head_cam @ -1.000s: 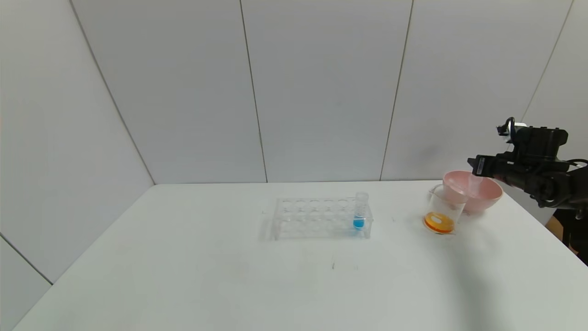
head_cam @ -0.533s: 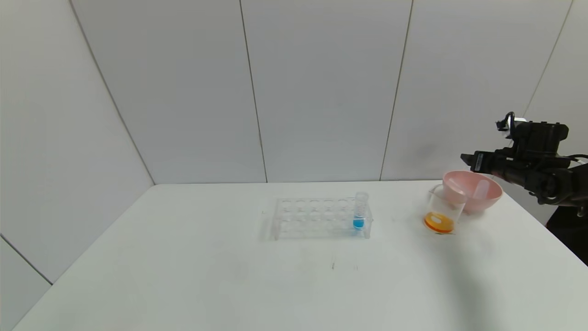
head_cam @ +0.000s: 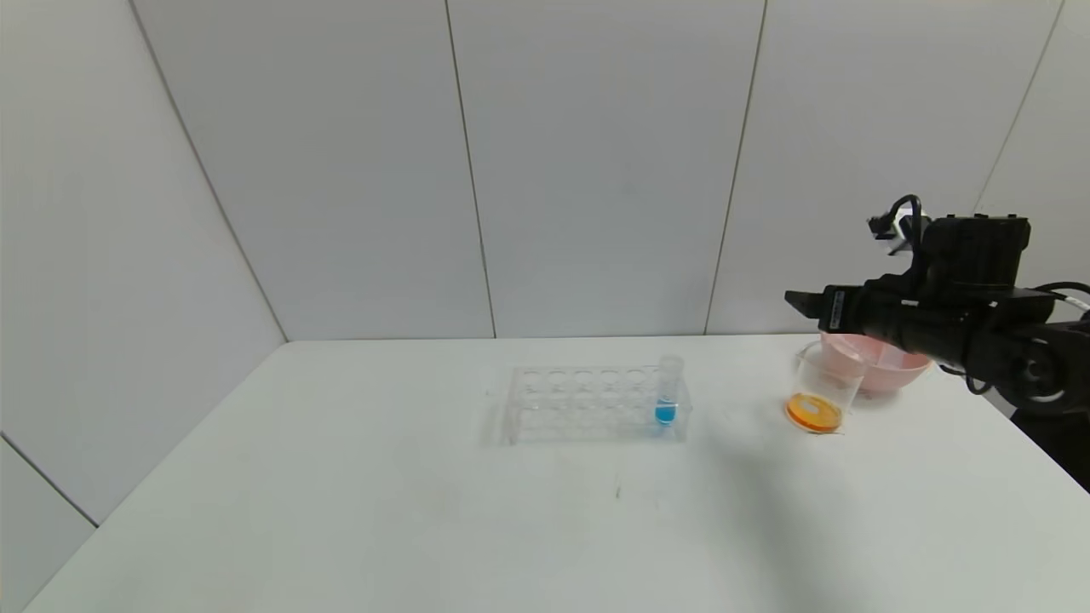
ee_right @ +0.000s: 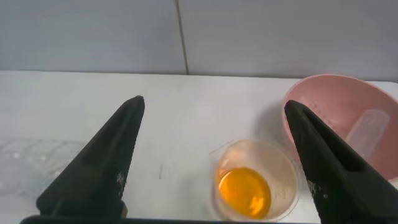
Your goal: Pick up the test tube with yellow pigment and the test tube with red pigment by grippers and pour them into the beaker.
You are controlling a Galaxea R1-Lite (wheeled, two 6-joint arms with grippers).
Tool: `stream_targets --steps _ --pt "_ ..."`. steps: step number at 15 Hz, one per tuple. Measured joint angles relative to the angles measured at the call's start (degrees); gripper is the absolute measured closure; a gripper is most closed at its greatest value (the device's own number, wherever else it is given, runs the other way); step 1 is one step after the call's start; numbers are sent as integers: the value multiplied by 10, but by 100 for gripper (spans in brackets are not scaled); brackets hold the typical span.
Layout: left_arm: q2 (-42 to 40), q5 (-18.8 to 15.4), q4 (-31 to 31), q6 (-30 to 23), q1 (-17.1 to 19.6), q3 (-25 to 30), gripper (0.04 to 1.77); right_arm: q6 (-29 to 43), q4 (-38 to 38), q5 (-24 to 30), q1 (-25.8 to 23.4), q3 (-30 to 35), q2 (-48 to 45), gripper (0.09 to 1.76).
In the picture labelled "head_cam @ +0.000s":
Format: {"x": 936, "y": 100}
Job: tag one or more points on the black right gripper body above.
{"x": 836, "y": 312}

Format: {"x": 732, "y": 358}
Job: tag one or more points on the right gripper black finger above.
{"x": 803, "y": 304}

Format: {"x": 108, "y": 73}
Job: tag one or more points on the black and silver right robot arm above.
{"x": 996, "y": 323}

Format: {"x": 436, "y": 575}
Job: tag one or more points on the clear glass beaker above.
{"x": 813, "y": 413}

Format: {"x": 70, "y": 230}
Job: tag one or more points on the test tube with blue pigment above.
{"x": 665, "y": 414}

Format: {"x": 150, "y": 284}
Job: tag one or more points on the clear acrylic test tube rack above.
{"x": 588, "y": 421}

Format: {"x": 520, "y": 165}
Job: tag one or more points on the pink plastic bowl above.
{"x": 886, "y": 370}

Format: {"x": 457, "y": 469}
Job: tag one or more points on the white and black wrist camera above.
{"x": 890, "y": 232}

